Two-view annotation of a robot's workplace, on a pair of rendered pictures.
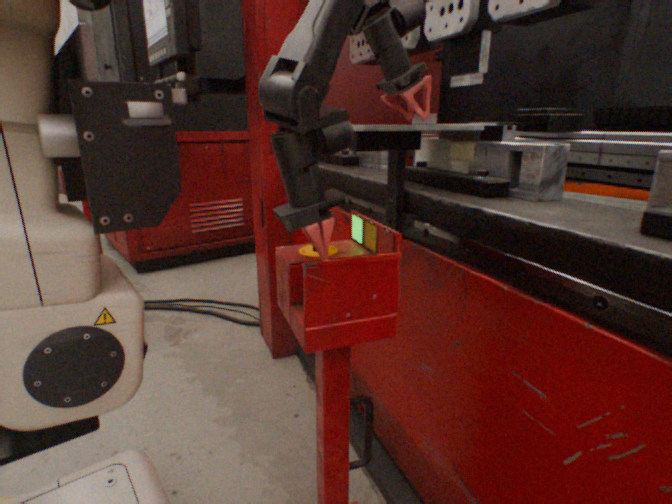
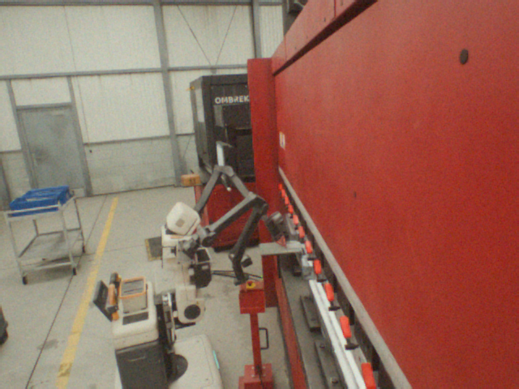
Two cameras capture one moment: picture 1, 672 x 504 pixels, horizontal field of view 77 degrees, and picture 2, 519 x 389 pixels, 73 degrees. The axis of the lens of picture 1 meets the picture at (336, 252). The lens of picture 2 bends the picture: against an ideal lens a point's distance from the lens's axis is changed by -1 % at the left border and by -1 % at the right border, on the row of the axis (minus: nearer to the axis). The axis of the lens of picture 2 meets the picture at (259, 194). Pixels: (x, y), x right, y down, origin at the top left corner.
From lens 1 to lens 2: 1.75 m
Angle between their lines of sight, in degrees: 20
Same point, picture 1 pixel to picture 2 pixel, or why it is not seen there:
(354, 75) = not seen: hidden behind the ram
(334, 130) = (246, 262)
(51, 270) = (189, 294)
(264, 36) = (259, 178)
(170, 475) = (216, 347)
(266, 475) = (249, 352)
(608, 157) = not seen: hidden behind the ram
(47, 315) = (187, 302)
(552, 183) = (308, 275)
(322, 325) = (244, 307)
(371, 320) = (257, 307)
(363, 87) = not seen: hidden behind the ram
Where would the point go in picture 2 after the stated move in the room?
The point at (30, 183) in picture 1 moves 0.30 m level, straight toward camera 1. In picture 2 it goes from (186, 278) to (190, 302)
